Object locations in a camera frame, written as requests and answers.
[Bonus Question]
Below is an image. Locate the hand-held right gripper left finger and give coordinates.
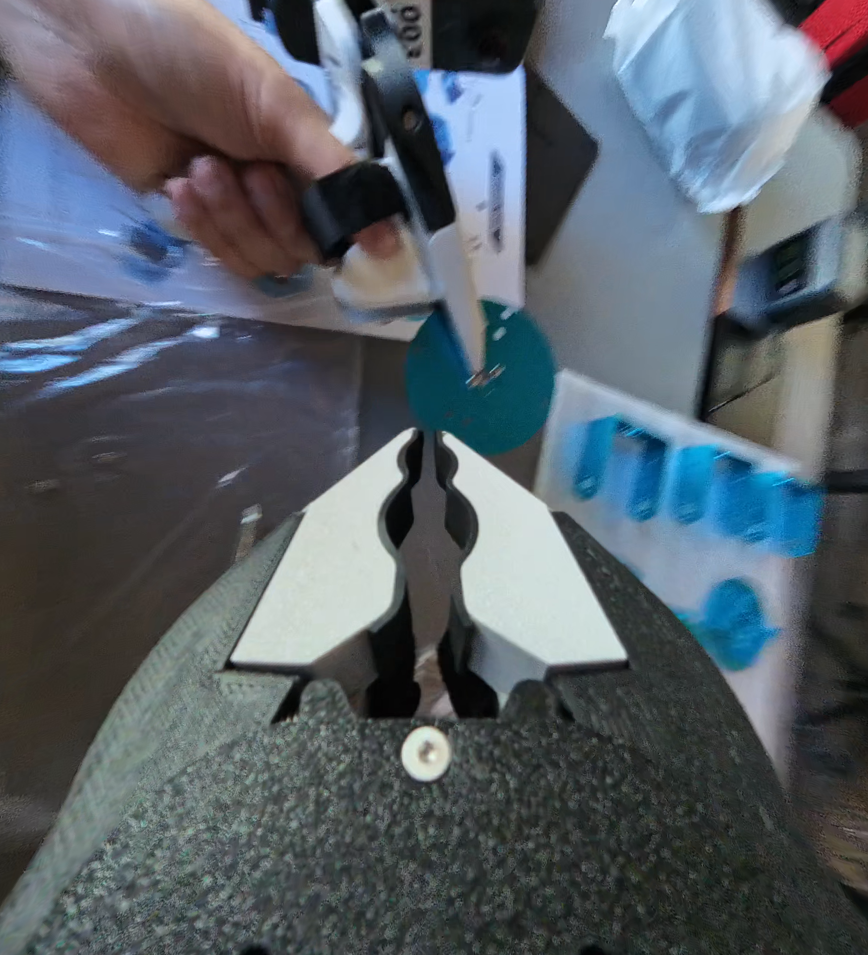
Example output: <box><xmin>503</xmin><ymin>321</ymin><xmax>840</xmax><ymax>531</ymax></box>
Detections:
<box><xmin>229</xmin><ymin>428</ymin><xmax>424</xmax><ymax>711</ymax></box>

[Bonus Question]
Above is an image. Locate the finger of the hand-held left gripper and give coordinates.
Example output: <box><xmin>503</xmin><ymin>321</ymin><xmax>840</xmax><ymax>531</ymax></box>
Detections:
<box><xmin>434</xmin><ymin>223</ymin><xmax>491</xmax><ymax>375</ymax></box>

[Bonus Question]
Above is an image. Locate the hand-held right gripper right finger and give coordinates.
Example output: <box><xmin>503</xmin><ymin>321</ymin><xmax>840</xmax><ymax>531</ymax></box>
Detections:
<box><xmin>440</xmin><ymin>432</ymin><xmax>628</xmax><ymax>715</ymax></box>

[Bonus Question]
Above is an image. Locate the blue round metal disc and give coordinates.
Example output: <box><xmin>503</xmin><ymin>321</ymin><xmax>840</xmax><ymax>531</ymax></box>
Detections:
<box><xmin>404</xmin><ymin>298</ymin><xmax>559</xmax><ymax>458</ymax></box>

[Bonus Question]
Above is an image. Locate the grey desk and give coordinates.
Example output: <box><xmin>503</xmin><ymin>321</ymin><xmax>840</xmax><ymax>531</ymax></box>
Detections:
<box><xmin>0</xmin><ymin>45</ymin><xmax>860</xmax><ymax>568</ymax></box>

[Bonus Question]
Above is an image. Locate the person's left hand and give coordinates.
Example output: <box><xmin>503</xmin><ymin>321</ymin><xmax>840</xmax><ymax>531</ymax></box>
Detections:
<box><xmin>0</xmin><ymin>0</ymin><xmax>405</xmax><ymax>279</ymax></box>

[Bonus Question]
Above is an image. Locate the assembly guide booklet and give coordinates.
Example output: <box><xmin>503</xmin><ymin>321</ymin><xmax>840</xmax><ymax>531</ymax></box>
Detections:
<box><xmin>0</xmin><ymin>67</ymin><xmax>529</xmax><ymax>338</ymax></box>

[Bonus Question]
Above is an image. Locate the white foam sheet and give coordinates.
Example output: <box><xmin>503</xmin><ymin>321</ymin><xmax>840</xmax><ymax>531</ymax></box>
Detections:
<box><xmin>534</xmin><ymin>369</ymin><xmax>827</xmax><ymax>786</ymax></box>

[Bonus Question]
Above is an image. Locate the black flat pad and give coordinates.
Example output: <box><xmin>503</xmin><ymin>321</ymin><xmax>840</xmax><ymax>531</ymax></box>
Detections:
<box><xmin>523</xmin><ymin>70</ymin><xmax>601</xmax><ymax>267</ymax></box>

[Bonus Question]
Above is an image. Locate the white plastic bag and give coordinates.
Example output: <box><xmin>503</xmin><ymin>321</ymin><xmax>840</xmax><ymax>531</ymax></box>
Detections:
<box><xmin>604</xmin><ymin>0</ymin><xmax>831</xmax><ymax>214</ymax></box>

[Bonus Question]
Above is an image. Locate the grey box device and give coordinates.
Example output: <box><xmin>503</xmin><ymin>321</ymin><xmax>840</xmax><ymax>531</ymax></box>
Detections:
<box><xmin>702</xmin><ymin>216</ymin><xmax>868</xmax><ymax>423</ymax></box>

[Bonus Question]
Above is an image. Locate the red box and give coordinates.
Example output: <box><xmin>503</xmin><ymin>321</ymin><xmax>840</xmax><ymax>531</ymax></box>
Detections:
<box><xmin>798</xmin><ymin>0</ymin><xmax>868</xmax><ymax>128</ymax></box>

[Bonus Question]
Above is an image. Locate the blue round plate with bracket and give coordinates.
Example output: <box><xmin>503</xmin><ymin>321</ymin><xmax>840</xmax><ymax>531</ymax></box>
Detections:
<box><xmin>690</xmin><ymin>577</ymin><xmax>778</xmax><ymax>673</ymax></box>

